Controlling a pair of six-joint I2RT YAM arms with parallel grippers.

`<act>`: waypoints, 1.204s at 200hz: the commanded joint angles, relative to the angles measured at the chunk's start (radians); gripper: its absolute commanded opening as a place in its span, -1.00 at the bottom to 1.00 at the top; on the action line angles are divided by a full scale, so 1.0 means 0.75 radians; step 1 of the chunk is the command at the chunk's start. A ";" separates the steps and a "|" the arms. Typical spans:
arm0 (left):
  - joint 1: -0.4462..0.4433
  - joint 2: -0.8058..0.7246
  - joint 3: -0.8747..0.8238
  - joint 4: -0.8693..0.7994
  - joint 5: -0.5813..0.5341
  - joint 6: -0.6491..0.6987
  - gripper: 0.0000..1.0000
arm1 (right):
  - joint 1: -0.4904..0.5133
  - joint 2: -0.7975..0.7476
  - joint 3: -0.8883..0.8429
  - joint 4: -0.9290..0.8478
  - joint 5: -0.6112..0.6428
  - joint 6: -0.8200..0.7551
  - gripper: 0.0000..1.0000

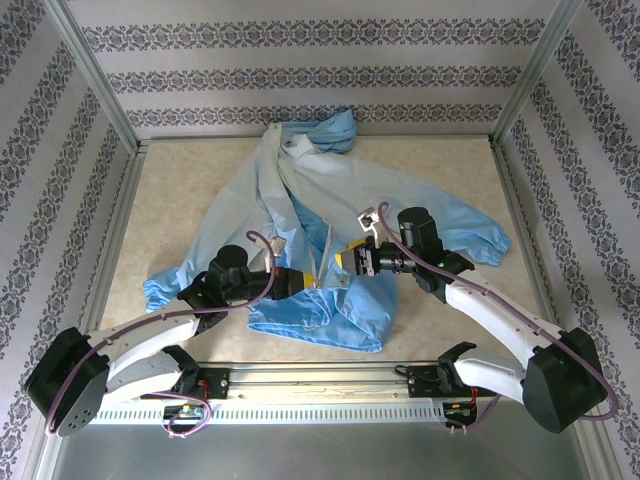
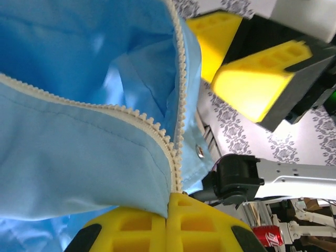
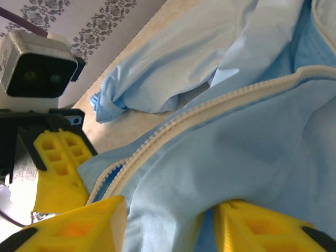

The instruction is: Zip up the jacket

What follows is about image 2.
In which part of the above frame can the light blue zip jacket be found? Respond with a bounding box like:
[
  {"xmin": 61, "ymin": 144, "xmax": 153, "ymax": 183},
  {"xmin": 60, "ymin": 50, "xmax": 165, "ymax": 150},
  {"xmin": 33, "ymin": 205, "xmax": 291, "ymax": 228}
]
[{"xmin": 0, "ymin": 0, "xmax": 215, "ymax": 252}]

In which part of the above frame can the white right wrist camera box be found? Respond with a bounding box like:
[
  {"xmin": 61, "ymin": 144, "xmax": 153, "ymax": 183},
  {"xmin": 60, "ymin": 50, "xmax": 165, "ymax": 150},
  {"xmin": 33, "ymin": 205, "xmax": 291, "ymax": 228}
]
[{"xmin": 271, "ymin": 0, "xmax": 336, "ymax": 44}]

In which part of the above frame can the white grey patterned cloth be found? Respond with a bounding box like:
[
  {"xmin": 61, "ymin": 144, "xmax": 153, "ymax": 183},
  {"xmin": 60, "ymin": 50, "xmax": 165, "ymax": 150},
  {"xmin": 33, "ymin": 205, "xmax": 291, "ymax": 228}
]
[{"xmin": 173, "ymin": 0, "xmax": 336, "ymax": 167}]

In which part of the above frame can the aluminium frame rail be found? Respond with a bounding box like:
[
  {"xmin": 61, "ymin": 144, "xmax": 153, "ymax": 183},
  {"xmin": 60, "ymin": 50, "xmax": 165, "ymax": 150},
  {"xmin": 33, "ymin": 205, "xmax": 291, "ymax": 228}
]
[{"xmin": 202, "ymin": 124, "xmax": 220, "ymax": 160}]

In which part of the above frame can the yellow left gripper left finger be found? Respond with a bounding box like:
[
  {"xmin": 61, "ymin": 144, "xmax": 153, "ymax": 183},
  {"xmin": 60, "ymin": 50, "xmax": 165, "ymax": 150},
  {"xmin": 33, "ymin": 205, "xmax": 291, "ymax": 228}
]
[{"xmin": 64, "ymin": 206, "xmax": 167, "ymax": 252}]

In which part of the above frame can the red soda can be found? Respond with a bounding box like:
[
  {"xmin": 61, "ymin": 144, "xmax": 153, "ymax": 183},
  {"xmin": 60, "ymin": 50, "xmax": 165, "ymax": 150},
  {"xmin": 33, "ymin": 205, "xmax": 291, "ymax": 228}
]
[{"xmin": 251, "ymin": 224, "xmax": 286, "ymax": 248}]

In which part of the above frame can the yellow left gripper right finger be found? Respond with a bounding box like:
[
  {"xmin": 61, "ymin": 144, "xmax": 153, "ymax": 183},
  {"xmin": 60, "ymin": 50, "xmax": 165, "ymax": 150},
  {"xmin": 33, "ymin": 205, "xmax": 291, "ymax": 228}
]
[{"xmin": 166, "ymin": 192, "xmax": 266, "ymax": 252}]

